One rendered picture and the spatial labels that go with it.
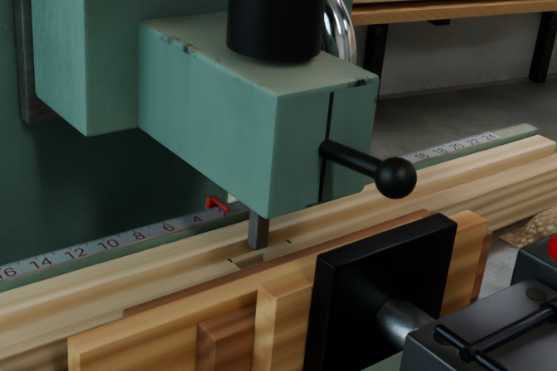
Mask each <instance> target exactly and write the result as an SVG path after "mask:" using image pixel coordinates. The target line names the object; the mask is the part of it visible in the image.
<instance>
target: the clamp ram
mask: <svg viewBox="0 0 557 371"><path fill-rule="evenodd" d="M457 228H458V223H457V222H455V221H454V220H452V219H450V218H449V217H447V216H445V215H443V214H440V213H437V214H432V215H430V216H427V217H425V218H422V219H418V220H415V221H413V222H410V223H407V224H404V225H401V226H399V227H396V228H393V229H389V230H386V231H384V232H382V233H379V234H375V235H372V236H370V237H367V238H363V239H360V240H358V241H355V242H353V243H349V244H346V245H343V246H341V247H338V248H334V249H332V250H329V251H326V252H324V253H319V254H318V255H317V261H316V267H315V275H314V282H313V289H312V303H311V310H310V317H309V324H308V337H307V344H306V352H305V359H304V366H303V371H361V370H362V369H366V368H368V367H370V366H371V365H373V364H376V363H378V362H380V361H382V360H384V359H387V358H389V357H390V356H392V355H394V354H398V353H399V352H401V351H403V348H404V340H405V336H406V335H407V334H408V333H409V332H410V331H412V330H415V329H418V328H419V327H421V326H423V325H427V324H428V323H430V322H432V321H434V320H437V319H439V316H440V311H441V307H442V303H443V295H444V291H445V287H446V282H447V278H448V270H449V266H450V262H451V257H452V253H453V245H454V241H455V237H456V232H457Z"/></svg>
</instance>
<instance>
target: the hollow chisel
mask: <svg viewBox="0 0 557 371"><path fill-rule="evenodd" d="M268 236H269V219H265V218H263V217H261V216H260V215H259V214H257V213H256V212H254V211H253V210H252V209H251V208H249V230H248V241H247V244H248V245H249V246H250V247H251V248H252V249H254V250H255V251H257V250H260V249H262V248H267V246H268Z"/></svg>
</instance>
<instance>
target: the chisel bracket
mask: <svg viewBox="0 0 557 371"><path fill-rule="evenodd" d="M227 14H228V11H225V12H210V13H202V14H195V15H187V16H179V17H164V18H157V19H149V20H144V21H142V22H140V25H139V27H138V127H139V128H141V129H142V130H143V131H144V132H146V133H147V134H148V135H150V136H151V137H153V138H154V139H156V140H157V141H158V142H160V143H161V144H162V145H163V146H165V147H166V148H168V149H169V150H170V151H172V152H174V153H175V154H176V155H178V156H179V157H180V158H181V159H183V160H184V161H186V162H187V163H188V164H190V165H191V166H193V167H194V168H196V169H197V170H198V171H199V172H201V173H202V174H203V175H205V176H206V177H208V178H209V179H211V180H212V181H214V182H215V183H216V184H217V185H218V186H220V187H221V188H223V189H224V190H226V191H227V192H229V193H230V194H231V195H233V196H234V197H235V198H236V199H238V200H239V201H241V202H242V203H243V204H245V205H247V206H248V207H249V208H251V209H252V210H253V211H254V212H256V213H257V214H259V215H260V216H261V217H263V218H265V219H273V218H277V217H279V216H282V215H286V214H290V213H293V212H296V211H299V210H304V209H306V208H310V207H313V206H315V205H320V204H323V203H327V202H329V201H332V200H337V199H340V198H343V197H346V196H349V195H354V194H356V193H360V192H361V191H363V189H364V187H365V183H366V176H365V175H362V174H361V173H359V172H356V171H353V170H351V169H349V168H346V167H344V166H341V165H339V164H337V163H335V162H333V161H329V160H328V159H325V158H323V157H320V156H319V154H318V148H319V146H320V144H321V143H322V142H323V141H324V140H327V139H330V140H332V141H334V142H338V143H340V144H342V145H345V146H347V147H350V148H353V149H355V150H357V151H359V152H363V153H365V154H367V155H369V154H370V147H371V136H372V130H373V124H374V118H375V107H376V101H377V95H378V89H379V83H380V80H379V77H378V76H377V75H376V74H374V73H371V72H370V71H368V70H364V69H362V68H361V67H359V66H356V65H353V64H352V63H349V62H347V61H345V60H342V59H340V58H338V57H336V56H334V55H331V54H329V53H326V52H325V51H321V52H320V54H319V55H317V56H315V57H313V58H310V59H307V60H296V61H273V60H260V59H255V58H251V57H248V56H245V55H241V54H238V53H236V52H234V51H232V50H231V49H229V48H228V47H227V45H226V29H227Z"/></svg>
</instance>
